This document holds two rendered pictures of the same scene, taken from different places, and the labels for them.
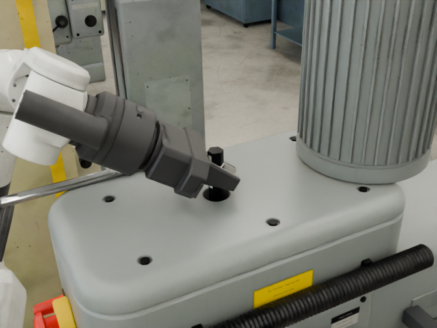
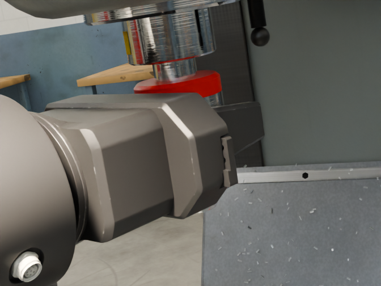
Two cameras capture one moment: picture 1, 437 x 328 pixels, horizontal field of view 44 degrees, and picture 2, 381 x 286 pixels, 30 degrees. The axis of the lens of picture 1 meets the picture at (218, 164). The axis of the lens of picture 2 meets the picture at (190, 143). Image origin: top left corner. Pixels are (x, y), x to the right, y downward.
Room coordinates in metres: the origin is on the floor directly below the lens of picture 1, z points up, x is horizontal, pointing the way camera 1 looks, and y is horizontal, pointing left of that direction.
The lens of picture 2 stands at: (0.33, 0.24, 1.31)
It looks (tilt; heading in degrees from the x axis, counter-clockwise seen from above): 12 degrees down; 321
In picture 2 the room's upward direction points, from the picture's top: 9 degrees counter-clockwise
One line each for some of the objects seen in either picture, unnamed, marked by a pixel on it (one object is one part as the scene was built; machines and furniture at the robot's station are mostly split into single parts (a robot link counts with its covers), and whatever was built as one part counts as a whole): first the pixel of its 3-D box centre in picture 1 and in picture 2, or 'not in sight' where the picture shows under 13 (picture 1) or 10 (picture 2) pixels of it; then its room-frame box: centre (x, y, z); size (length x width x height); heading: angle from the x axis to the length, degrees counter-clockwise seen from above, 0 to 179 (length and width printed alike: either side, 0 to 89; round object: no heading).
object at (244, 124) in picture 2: not in sight; (227, 133); (0.59, 0.00, 1.24); 0.06 x 0.02 x 0.03; 96
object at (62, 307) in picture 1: (65, 319); not in sight; (0.52, 0.21, 1.76); 0.06 x 0.02 x 0.06; 26
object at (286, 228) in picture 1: (226, 236); not in sight; (0.63, -0.01, 1.81); 0.47 x 0.26 x 0.16; 116
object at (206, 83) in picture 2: not in sight; (177, 87); (0.62, 0.00, 1.26); 0.05 x 0.05 x 0.01
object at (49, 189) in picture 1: (88, 179); not in sight; (0.66, 0.19, 1.89); 0.24 x 0.04 x 0.01; 116
